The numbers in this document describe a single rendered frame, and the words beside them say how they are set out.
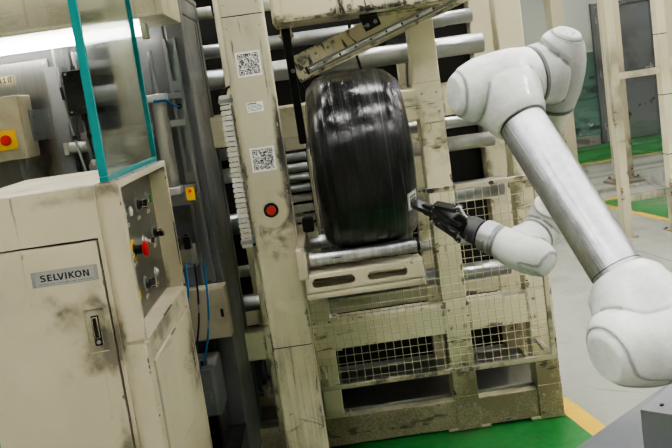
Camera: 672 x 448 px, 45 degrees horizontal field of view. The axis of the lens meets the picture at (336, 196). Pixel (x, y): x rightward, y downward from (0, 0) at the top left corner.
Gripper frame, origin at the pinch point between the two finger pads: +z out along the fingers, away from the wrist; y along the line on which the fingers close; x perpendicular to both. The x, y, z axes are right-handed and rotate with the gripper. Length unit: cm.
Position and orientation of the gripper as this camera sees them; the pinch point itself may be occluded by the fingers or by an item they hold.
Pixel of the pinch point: (423, 207)
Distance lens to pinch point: 234.2
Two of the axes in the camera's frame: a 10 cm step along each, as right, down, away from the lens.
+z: -7.3, -3.5, 5.8
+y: 1.1, 7.9, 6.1
